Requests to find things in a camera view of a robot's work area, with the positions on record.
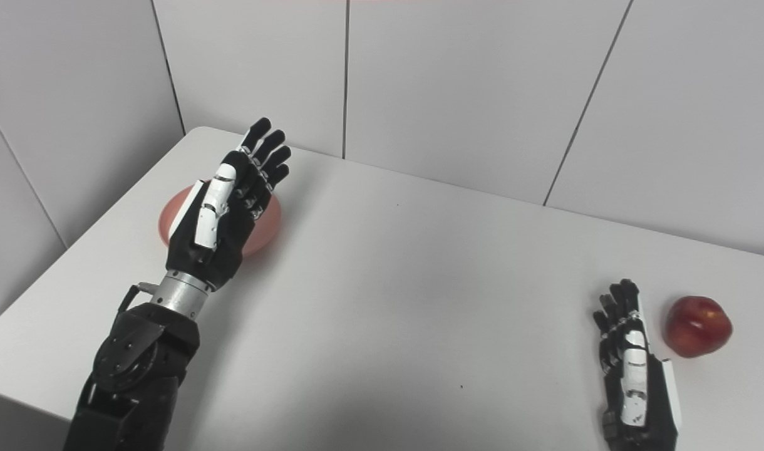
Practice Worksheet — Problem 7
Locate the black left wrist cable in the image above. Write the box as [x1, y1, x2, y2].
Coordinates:
[116, 282, 160, 314]

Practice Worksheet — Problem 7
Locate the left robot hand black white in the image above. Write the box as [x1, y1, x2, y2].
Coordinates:
[165, 117, 292, 292]

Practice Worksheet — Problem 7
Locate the red apple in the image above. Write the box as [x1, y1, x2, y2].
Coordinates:
[663, 296, 733, 359]

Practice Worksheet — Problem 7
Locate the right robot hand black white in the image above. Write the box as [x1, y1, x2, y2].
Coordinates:
[593, 279, 683, 451]

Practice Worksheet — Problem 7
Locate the pink plastic plate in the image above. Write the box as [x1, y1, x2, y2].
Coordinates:
[158, 182, 282, 257]

